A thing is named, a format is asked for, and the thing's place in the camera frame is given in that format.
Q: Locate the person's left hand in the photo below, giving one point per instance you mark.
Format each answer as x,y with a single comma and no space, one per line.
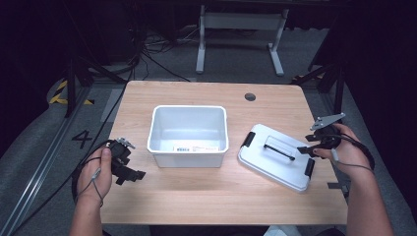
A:
95,177

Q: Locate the metal floor rail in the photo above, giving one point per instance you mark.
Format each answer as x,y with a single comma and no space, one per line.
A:
39,167

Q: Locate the white plastic storage box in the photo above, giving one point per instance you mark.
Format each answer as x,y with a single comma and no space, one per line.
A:
188,134

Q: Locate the white metal desk frame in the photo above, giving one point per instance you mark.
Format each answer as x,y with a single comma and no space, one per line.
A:
242,21

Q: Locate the white object under table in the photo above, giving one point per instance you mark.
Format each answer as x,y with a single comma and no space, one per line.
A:
282,231

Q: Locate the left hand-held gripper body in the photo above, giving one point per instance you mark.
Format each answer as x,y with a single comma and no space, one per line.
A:
119,154

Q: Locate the black tripod stand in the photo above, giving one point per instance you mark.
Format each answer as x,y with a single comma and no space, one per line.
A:
72,82

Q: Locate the person's right hand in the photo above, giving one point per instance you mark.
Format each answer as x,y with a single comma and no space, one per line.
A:
352,154

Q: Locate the white lid with black latches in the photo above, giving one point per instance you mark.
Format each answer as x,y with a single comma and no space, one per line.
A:
278,164

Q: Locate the yellow black floor tape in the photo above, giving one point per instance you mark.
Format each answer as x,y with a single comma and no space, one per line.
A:
59,98

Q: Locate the black metal stand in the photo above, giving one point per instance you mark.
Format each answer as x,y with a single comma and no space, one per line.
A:
339,85

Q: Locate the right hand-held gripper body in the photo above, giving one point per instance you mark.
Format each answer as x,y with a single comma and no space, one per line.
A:
327,136

